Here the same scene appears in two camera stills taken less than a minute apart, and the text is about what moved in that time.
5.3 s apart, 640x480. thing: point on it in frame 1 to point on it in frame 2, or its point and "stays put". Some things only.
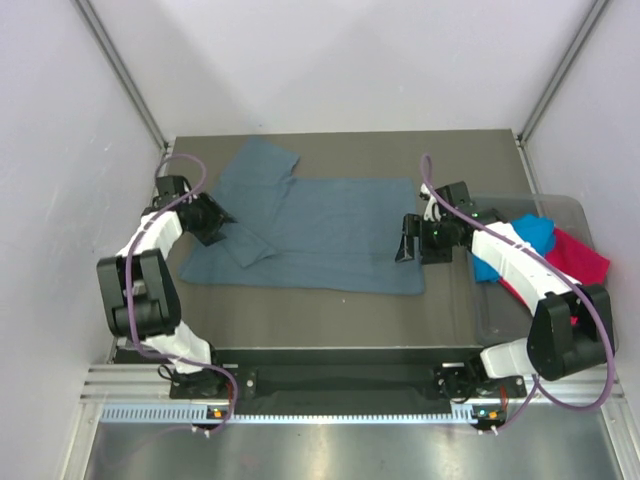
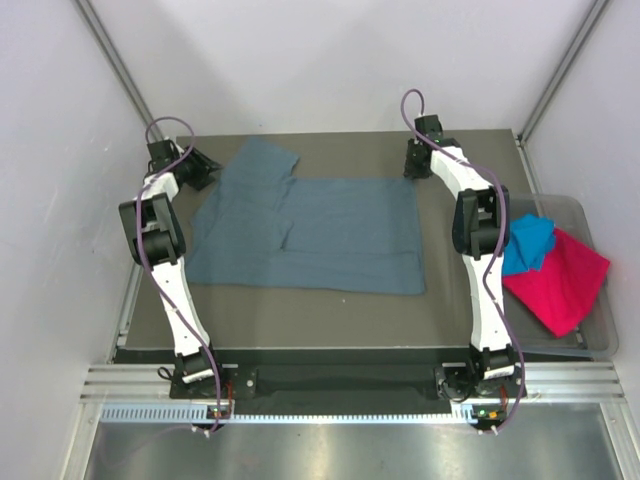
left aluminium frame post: x=122 y=71 stays put
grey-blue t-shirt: x=307 y=236 stays put
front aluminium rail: x=131 y=381 stays put
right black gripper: x=416 y=225 to x=409 y=170
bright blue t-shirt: x=538 y=231 stays put
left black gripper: x=216 y=218 to x=204 y=166
